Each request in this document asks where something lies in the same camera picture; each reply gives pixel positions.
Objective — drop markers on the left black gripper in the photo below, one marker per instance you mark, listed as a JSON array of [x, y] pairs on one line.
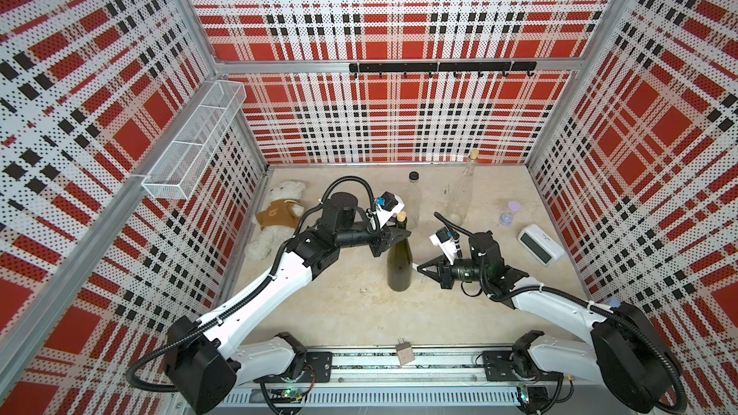
[[382, 241]]

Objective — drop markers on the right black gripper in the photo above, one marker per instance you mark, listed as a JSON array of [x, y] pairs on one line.
[[443, 266]]

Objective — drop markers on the dark green wine bottle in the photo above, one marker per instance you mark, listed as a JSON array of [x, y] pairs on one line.
[[400, 258]]

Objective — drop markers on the small clear black-capped bottle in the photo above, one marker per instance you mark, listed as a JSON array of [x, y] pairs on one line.
[[413, 200]]

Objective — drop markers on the tall clear corked bottle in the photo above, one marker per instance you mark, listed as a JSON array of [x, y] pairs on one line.
[[461, 192]]

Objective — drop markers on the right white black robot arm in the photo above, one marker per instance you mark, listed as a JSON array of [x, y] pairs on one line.
[[615, 346]]

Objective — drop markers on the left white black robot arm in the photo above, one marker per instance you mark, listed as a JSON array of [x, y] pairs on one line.
[[206, 361]]

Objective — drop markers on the purple sand timer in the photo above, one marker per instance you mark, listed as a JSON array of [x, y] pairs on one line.
[[507, 218]]

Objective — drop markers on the small beige plug adapter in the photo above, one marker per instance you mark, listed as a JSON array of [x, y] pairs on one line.
[[405, 353]]

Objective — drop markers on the white rectangular device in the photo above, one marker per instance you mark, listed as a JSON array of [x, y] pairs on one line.
[[542, 246]]

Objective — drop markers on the white teddy bear brown shirt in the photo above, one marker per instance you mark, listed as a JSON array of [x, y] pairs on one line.
[[278, 221]]

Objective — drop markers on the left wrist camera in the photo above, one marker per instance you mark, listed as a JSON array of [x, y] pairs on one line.
[[387, 206]]

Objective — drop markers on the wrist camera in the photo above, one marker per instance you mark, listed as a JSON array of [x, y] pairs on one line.
[[387, 206], [447, 240]]

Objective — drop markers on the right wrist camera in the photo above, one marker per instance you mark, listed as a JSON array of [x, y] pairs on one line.
[[447, 240]]

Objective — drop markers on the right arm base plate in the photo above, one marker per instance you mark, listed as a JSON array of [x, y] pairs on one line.
[[500, 366]]

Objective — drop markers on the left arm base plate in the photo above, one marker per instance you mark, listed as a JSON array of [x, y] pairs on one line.
[[305, 368]]

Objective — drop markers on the black wall hook rail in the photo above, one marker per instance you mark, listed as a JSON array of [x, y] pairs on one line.
[[504, 67]]

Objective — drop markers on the white wire mesh basket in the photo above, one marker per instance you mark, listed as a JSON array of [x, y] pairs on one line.
[[177, 173]]

